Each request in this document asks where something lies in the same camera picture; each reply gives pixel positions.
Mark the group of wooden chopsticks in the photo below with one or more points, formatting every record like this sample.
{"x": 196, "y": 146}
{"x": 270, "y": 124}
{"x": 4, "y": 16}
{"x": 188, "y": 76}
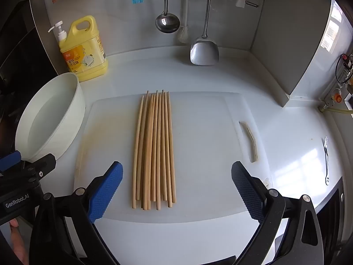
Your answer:
{"x": 154, "y": 149}

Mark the yellow dish soap bottle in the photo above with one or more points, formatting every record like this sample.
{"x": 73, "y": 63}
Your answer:
{"x": 85, "y": 52}

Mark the steel spatula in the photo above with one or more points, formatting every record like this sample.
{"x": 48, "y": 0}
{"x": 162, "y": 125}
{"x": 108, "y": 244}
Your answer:
{"x": 204, "y": 51}

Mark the dark slatted object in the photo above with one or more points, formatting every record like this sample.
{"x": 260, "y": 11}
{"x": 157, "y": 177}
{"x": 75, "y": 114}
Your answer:
{"x": 332, "y": 226}

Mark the white plastic cutting board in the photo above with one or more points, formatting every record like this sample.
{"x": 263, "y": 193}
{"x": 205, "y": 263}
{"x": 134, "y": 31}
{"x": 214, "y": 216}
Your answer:
{"x": 206, "y": 143}

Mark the white bottle brush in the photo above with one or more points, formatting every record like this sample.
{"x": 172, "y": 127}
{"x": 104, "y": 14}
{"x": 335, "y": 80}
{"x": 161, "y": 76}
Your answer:
{"x": 182, "y": 34}

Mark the gas pipe with valve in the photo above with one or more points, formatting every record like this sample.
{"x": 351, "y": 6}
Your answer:
{"x": 342, "y": 88}

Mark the white wall socket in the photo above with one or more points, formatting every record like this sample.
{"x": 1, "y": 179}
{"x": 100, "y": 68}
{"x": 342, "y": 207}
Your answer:
{"x": 253, "y": 0}

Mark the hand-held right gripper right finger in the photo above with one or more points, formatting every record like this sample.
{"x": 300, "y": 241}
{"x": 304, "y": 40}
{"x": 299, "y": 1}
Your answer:
{"x": 246, "y": 191}

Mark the person's left hand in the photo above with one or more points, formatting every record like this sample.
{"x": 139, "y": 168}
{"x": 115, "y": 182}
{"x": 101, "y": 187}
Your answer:
{"x": 18, "y": 240}

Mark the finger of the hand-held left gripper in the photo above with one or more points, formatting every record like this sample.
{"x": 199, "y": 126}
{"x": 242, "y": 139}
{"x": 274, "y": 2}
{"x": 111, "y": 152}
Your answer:
{"x": 41, "y": 165}
{"x": 9, "y": 161}

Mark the white plastic bowl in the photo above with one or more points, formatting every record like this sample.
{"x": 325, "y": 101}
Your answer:
{"x": 52, "y": 118}

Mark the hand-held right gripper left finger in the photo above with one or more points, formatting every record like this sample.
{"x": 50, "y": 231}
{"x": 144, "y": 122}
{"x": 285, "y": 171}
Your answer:
{"x": 106, "y": 191}

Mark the steel ladle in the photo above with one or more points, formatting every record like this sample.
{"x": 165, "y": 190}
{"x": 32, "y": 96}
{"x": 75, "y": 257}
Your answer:
{"x": 166, "y": 22}

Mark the small steel fork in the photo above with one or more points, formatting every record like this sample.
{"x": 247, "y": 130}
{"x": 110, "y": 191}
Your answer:
{"x": 326, "y": 160}

